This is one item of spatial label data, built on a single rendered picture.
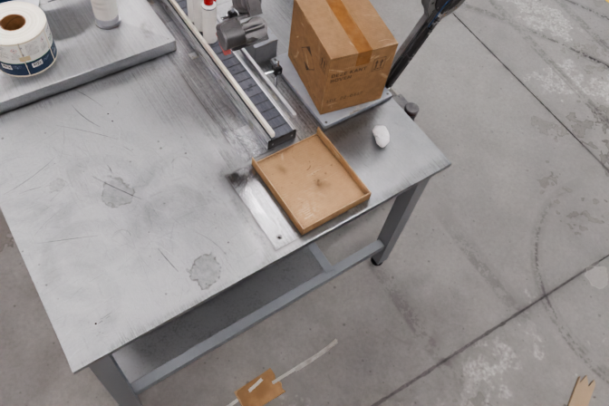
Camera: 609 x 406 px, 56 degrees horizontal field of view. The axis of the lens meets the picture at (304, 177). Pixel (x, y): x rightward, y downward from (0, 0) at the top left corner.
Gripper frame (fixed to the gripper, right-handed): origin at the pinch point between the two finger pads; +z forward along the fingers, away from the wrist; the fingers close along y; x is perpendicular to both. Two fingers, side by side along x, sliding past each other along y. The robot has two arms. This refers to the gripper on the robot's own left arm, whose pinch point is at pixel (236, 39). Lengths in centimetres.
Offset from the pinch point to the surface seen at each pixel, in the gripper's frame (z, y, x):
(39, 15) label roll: 43, 45, -30
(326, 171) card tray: 4, -14, 49
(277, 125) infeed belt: 14.0, -7.6, 29.6
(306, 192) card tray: 2, -4, 51
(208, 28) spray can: 35.2, -4.4, -8.7
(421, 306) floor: 45, -52, 132
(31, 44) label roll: 39, 51, -22
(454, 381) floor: 24, -43, 158
